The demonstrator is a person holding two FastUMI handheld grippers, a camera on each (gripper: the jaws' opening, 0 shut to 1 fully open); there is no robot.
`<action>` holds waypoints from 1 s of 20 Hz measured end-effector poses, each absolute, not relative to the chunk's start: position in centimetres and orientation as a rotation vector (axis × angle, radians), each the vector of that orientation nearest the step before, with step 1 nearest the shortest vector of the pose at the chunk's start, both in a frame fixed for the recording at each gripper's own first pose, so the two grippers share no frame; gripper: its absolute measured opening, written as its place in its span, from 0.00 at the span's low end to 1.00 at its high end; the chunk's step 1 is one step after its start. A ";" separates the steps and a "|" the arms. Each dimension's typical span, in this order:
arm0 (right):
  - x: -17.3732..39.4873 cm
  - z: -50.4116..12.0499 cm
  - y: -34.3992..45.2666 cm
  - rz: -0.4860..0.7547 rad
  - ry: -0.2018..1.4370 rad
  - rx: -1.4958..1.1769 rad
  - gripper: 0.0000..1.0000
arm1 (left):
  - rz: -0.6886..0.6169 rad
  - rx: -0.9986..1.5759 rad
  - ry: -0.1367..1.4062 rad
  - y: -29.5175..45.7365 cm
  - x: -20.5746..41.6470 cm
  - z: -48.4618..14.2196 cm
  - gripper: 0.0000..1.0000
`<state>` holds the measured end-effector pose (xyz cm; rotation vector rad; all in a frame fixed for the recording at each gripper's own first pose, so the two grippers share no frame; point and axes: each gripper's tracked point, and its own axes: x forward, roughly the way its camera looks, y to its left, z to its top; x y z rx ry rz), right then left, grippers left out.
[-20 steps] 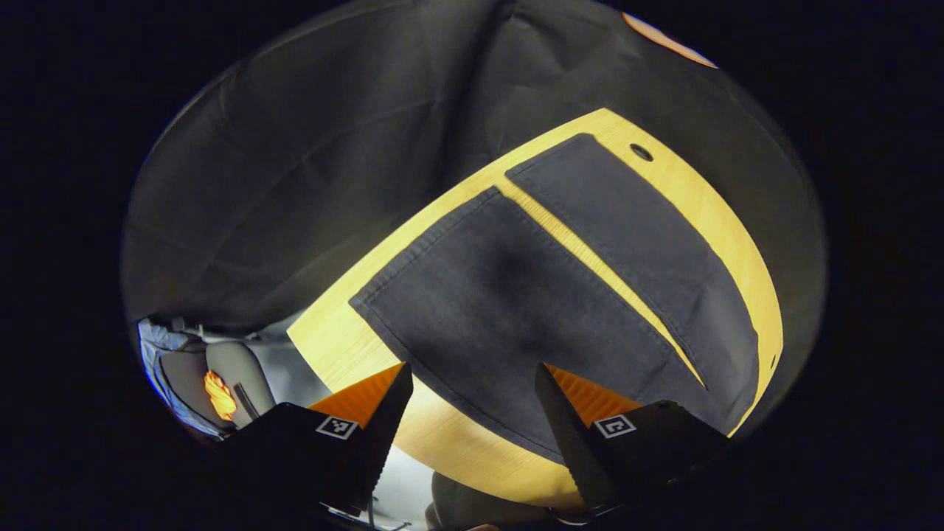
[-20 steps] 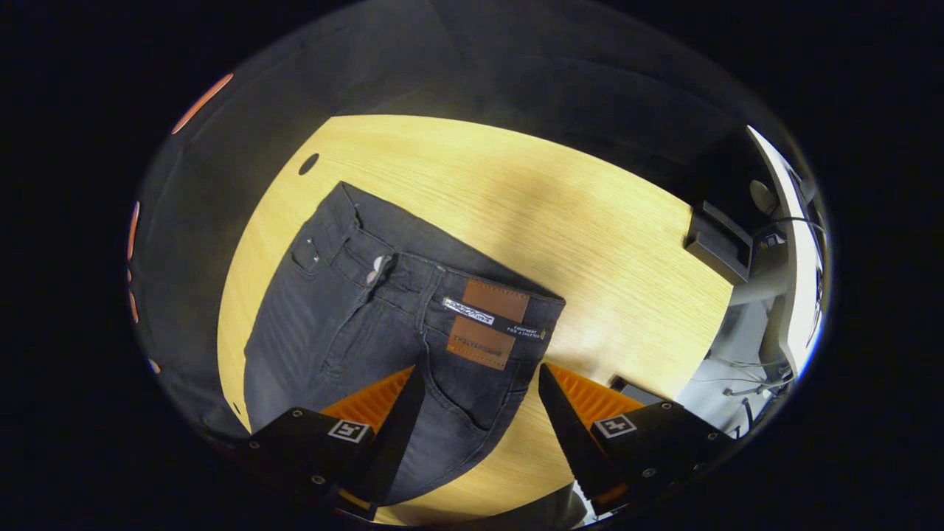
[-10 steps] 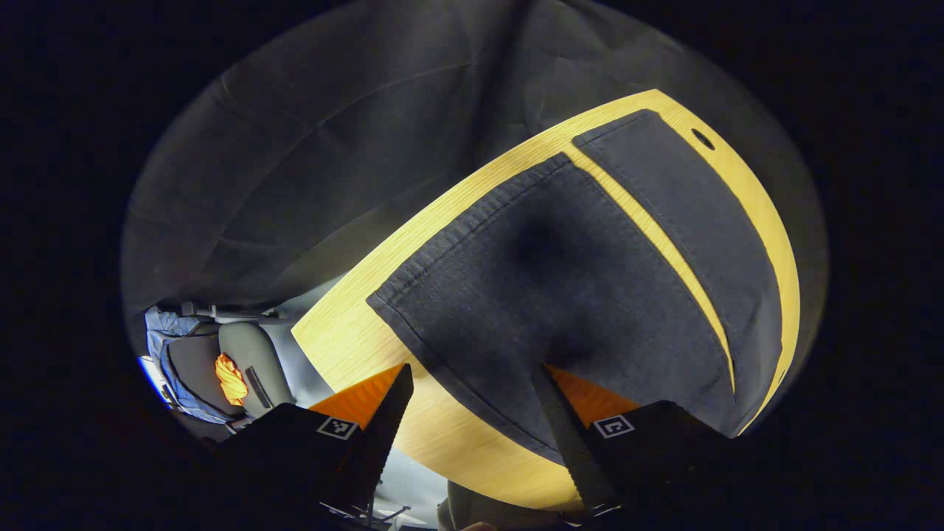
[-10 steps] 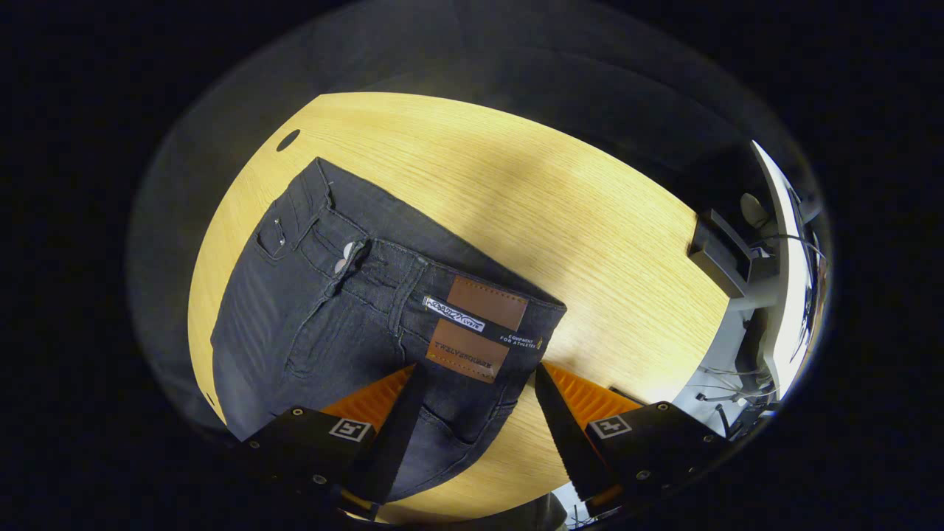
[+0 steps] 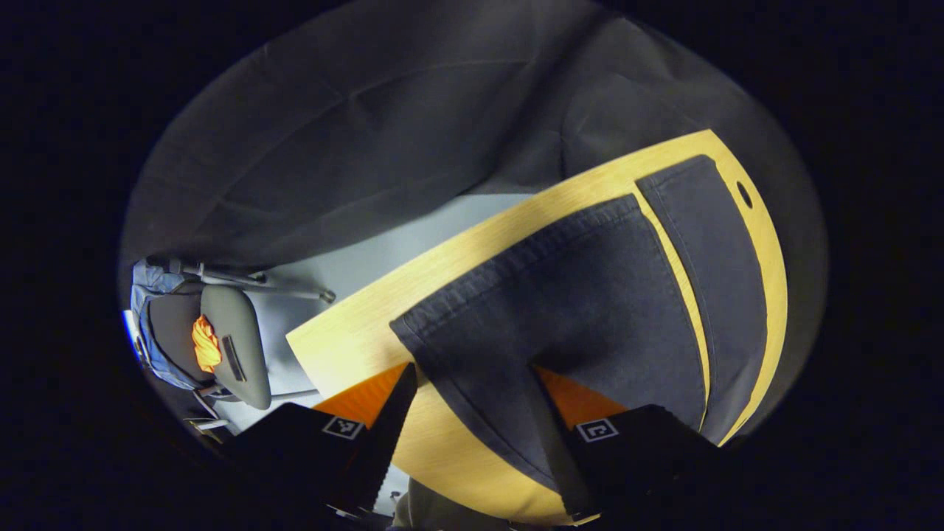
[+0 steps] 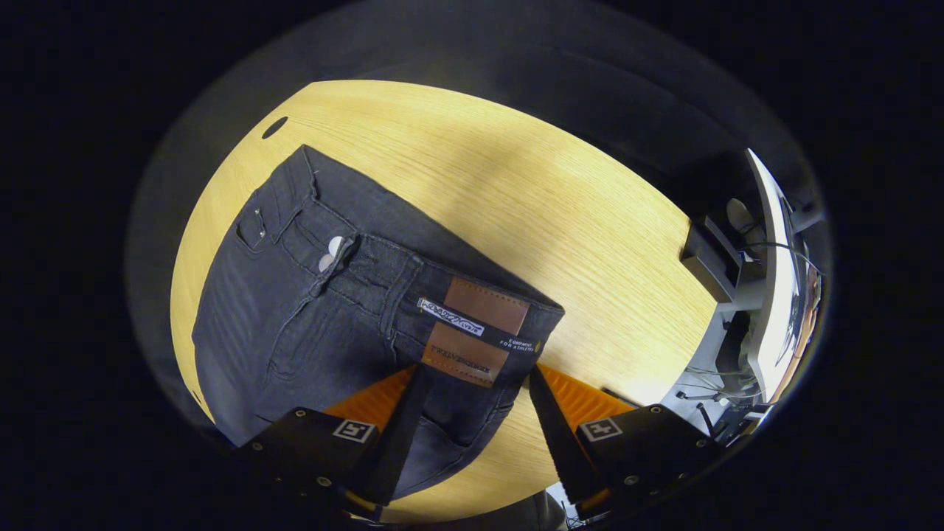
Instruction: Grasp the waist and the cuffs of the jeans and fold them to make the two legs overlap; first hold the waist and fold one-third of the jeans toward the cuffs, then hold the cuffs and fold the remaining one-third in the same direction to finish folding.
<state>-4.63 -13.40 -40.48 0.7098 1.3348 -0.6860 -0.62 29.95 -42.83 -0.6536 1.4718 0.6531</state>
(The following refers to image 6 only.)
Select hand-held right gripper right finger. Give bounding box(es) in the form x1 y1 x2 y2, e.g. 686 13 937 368
527 364 728 518

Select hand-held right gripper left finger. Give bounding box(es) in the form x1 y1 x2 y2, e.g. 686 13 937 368
236 365 432 517

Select dark grey jeans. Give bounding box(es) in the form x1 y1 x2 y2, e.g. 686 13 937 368
192 144 566 502

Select white equipment stand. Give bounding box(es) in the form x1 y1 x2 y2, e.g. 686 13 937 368
660 277 771 443

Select small black box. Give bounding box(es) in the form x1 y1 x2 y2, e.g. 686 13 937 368
678 216 746 303

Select computer monitor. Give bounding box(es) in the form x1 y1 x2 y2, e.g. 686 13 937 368
743 147 823 405

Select bundle of dark cables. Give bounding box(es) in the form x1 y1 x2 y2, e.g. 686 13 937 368
675 358 764 436

